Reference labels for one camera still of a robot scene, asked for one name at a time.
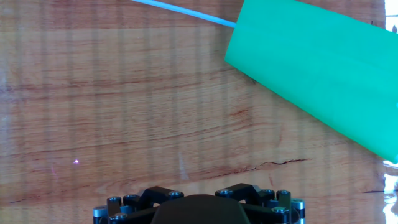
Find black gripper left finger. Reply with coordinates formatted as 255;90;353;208
93;185;184;224

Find green flag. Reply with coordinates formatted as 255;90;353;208
130;0;398;164

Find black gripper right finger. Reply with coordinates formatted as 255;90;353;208
214;182;305;224

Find wood grain table mat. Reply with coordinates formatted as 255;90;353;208
0;0;388;224

